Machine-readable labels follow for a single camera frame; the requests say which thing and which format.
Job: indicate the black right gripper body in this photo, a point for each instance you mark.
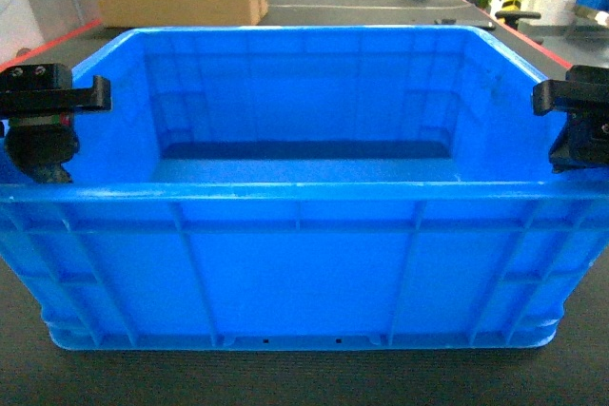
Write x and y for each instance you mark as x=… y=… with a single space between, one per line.
x=583 y=97

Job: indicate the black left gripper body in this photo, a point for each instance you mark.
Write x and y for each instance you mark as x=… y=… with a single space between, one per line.
x=41 y=136

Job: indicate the black left gripper hooked finger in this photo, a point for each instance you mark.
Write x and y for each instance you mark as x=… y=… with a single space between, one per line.
x=94 y=98

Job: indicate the large blue plastic crate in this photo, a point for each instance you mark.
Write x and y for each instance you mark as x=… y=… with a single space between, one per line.
x=306 y=188

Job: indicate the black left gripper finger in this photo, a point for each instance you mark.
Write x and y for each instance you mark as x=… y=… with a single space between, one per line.
x=50 y=173

